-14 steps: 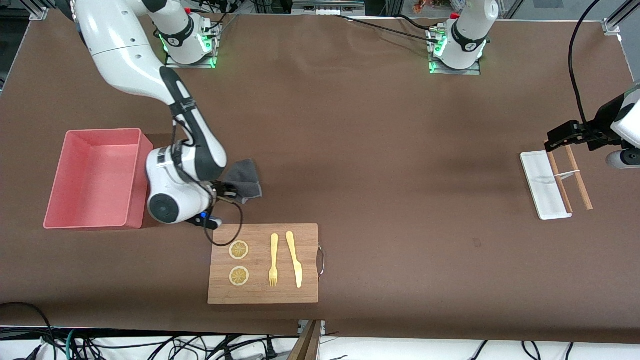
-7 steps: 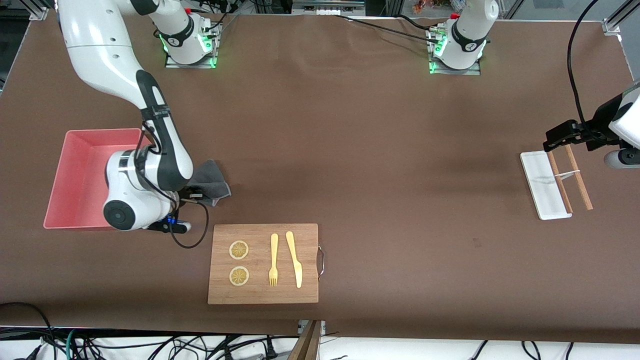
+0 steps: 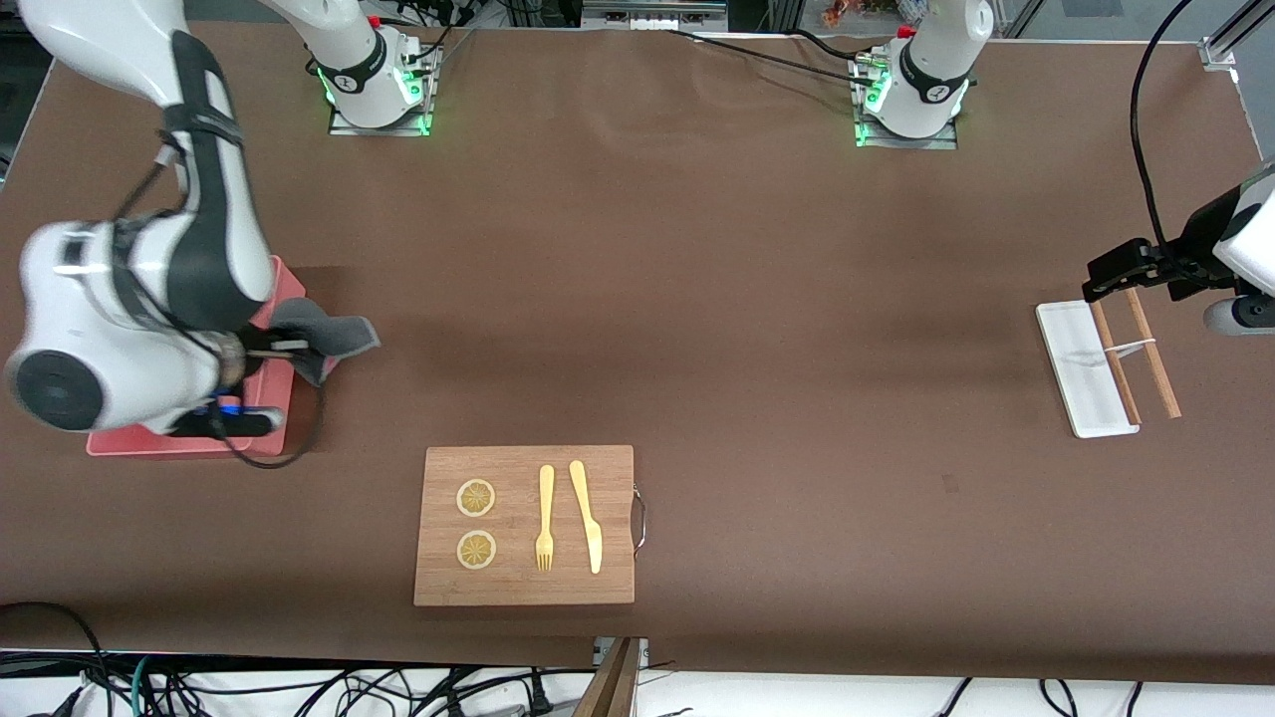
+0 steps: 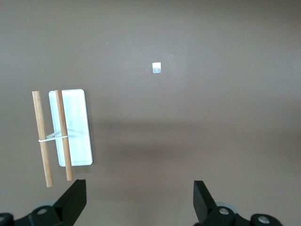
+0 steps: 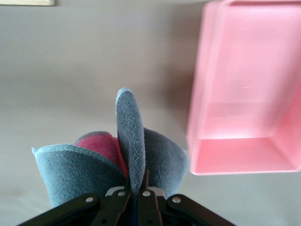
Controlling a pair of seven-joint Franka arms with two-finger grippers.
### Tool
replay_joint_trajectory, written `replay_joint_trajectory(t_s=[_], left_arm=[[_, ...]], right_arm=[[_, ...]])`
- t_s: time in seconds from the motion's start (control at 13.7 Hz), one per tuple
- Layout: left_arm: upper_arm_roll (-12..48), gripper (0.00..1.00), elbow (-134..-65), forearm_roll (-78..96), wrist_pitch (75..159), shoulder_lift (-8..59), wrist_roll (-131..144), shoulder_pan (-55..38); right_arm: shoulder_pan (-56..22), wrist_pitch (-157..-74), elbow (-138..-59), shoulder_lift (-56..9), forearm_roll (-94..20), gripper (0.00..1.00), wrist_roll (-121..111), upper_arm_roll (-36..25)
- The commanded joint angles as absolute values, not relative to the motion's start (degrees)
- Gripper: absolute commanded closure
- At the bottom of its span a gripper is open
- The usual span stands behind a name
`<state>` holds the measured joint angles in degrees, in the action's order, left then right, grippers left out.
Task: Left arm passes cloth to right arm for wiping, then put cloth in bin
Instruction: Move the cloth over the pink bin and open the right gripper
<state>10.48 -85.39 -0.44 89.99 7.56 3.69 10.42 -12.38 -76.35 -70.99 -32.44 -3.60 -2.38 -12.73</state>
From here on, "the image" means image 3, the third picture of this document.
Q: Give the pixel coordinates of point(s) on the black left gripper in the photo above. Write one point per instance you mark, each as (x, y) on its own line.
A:
(1191, 251)

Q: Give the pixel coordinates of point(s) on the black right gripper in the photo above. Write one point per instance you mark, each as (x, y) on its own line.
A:
(261, 348)

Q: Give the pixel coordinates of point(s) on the dark grey cloth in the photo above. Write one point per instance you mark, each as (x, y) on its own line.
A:
(339, 334)

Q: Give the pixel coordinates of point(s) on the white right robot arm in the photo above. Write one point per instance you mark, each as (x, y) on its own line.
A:
(100, 289)

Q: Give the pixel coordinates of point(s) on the white rubber band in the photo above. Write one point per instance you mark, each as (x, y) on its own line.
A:
(1131, 347)

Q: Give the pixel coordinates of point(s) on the white rectangular tray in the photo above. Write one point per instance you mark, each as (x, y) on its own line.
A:
(1071, 349)

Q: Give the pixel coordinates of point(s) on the pink plastic bin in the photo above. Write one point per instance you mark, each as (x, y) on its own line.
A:
(139, 446)

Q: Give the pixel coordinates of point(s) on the lemon slice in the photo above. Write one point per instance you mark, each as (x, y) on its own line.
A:
(476, 498)
(476, 550)

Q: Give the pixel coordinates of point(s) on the yellow plastic fork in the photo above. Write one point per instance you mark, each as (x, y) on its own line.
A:
(546, 488)

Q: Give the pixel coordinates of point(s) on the yellow plastic knife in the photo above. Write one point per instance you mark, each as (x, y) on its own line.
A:
(588, 523)

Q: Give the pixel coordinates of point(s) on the wooden cutting board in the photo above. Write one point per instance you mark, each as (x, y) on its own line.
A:
(608, 498)

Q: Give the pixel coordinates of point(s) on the wooden stand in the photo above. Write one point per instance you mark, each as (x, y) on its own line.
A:
(613, 687)

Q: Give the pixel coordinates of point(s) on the white power strip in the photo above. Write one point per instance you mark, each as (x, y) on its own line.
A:
(647, 18)

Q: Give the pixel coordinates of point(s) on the aluminium frame profile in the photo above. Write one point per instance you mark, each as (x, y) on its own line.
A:
(1220, 52)

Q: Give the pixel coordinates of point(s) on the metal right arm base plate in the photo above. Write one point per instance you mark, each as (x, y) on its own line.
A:
(379, 130)

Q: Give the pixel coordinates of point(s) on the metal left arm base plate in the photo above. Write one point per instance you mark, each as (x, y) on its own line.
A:
(906, 142)

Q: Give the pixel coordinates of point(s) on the small metal bracket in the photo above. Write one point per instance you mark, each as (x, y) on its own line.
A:
(601, 652)

